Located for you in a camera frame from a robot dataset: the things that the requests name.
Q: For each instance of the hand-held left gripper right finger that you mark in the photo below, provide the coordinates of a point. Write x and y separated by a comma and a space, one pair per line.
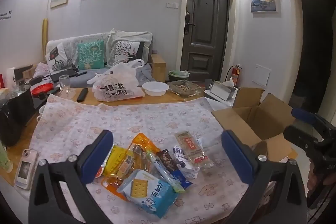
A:
236, 155

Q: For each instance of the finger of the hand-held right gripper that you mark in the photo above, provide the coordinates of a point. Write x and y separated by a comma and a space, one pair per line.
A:
302, 113
299, 136

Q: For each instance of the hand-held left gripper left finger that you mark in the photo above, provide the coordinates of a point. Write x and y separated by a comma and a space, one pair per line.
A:
97, 155

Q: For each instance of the white packet with orange label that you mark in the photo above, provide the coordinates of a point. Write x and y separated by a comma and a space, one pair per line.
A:
99, 172

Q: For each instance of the yellow snack packet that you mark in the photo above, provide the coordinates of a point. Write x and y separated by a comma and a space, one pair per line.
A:
118, 158

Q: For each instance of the brown cardboard box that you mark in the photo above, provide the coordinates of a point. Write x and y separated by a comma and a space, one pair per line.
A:
249, 124

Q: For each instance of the clear red label biscuit packet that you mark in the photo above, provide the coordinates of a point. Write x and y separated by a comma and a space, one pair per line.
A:
191, 148

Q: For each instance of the orange snack packet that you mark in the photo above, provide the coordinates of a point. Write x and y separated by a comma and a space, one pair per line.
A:
144, 142

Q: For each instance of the white blueberry print packet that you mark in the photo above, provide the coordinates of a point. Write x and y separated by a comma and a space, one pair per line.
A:
183, 163

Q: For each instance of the small blue snack packet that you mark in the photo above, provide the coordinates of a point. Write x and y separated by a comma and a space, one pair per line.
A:
183, 179

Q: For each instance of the blue cracker packet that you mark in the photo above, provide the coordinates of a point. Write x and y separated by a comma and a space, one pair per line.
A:
147, 192

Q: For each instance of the dark brown chocolate packet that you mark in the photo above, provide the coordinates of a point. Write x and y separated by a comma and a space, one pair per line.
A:
168, 159

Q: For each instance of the light green stick packet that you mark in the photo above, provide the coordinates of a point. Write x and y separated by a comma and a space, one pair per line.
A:
164, 174

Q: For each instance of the person's right hand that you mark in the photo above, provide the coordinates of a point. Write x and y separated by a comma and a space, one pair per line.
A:
321, 179

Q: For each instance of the pink bear printed tablecloth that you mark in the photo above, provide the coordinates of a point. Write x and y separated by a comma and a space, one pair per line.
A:
126, 119

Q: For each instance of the black remote control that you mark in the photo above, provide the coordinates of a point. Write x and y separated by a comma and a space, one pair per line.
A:
82, 95

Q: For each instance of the silver tissue box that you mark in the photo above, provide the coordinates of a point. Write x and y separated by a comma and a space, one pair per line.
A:
221, 91

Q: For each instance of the white cup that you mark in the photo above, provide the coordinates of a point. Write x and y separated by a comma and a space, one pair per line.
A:
42, 111

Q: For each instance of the white printed plastic bag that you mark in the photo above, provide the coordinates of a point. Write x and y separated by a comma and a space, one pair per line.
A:
118, 85

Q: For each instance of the smartphone in pink case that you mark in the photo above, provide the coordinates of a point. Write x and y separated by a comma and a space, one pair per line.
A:
25, 169

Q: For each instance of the red fire extinguisher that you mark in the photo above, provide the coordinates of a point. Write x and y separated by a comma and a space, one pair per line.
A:
236, 74

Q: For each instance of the wine glass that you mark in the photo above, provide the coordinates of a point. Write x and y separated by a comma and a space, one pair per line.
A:
64, 83

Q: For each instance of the grey sofa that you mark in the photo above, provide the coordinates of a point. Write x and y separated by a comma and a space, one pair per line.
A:
89, 74

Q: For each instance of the glass ashtray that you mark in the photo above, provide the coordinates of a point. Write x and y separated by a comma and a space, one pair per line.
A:
185, 88

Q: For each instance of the red dish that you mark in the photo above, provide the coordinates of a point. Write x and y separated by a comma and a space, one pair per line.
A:
42, 88

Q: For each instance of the black laptop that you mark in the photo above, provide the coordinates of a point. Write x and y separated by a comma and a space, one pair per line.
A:
64, 75

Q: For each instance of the white bowl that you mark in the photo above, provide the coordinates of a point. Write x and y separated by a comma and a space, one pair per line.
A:
155, 88

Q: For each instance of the black bag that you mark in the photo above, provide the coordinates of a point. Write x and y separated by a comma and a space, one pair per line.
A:
14, 116

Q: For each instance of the grey garment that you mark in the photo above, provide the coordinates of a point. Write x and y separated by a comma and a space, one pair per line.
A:
147, 75

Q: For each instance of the green trash bin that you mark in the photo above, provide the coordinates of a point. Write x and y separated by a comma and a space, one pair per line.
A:
178, 75

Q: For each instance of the teal cushion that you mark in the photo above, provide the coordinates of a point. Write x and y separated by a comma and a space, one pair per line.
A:
90, 54

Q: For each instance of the wooden sofa armrest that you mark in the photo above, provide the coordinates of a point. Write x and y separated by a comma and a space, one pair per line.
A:
158, 67

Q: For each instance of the white cushion with red print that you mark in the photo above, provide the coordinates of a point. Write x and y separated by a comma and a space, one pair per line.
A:
57, 56

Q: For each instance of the white cushion with tree print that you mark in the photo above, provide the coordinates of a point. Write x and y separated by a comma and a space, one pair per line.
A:
126, 52

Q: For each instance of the dark grey door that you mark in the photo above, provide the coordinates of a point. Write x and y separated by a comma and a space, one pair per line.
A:
206, 29

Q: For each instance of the yellow wooden board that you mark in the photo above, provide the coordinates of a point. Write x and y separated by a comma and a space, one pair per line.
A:
45, 37

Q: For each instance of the white wall panel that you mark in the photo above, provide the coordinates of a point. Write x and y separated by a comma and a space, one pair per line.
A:
262, 75

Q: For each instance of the white light switch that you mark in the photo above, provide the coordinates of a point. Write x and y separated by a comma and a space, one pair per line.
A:
172, 5

